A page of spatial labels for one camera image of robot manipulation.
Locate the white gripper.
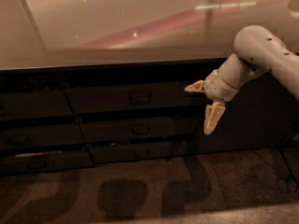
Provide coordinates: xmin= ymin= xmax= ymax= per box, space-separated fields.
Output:
xmin=184 ymin=54 xmax=249 ymax=135

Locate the dark drawer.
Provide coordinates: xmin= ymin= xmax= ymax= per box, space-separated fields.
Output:
xmin=0 ymin=91 xmax=72 ymax=120
xmin=91 ymin=140 xmax=191 ymax=163
xmin=80 ymin=117 xmax=198 ymax=143
xmin=65 ymin=82 xmax=206 ymax=114
xmin=0 ymin=124 xmax=84 ymax=150
xmin=0 ymin=150 xmax=93 ymax=175

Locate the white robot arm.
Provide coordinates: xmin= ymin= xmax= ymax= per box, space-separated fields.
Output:
xmin=185 ymin=25 xmax=299 ymax=135

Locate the dark cabinet door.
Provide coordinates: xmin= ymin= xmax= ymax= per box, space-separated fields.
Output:
xmin=191 ymin=73 xmax=299 ymax=153

